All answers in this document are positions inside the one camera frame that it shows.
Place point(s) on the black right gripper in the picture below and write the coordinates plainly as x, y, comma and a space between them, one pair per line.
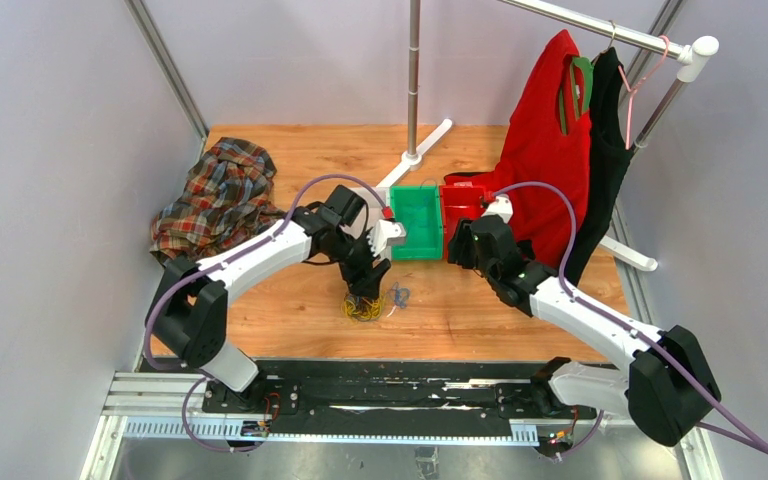
459, 246

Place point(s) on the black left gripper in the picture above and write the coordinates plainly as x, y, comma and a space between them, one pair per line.
364, 281

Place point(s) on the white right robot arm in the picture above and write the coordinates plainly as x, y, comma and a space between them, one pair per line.
660, 379

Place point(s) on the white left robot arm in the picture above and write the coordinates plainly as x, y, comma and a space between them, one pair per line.
189, 311

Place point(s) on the red plastic bin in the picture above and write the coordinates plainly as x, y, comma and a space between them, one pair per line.
457, 202

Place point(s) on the green plastic bin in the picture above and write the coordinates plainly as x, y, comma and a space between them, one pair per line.
418, 209

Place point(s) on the white plastic bin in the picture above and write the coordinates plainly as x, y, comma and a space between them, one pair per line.
370, 214

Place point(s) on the red sweater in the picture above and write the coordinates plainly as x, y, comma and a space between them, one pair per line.
548, 171

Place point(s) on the plaid shirt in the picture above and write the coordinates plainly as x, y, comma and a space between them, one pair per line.
227, 199

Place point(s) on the black garment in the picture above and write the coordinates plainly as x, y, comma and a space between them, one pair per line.
609, 158

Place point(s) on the green hanger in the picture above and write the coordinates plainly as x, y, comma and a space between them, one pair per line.
575, 92

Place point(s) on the pink hanger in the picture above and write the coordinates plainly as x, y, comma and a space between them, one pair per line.
633, 90

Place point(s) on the silver clothes rack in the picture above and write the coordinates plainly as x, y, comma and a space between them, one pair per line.
692, 57

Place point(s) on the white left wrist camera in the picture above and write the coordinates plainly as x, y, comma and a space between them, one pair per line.
385, 234

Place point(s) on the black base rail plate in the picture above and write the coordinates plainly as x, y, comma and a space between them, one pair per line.
399, 398

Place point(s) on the aluminium frame rail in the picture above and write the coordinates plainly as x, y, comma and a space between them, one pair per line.
152, 427

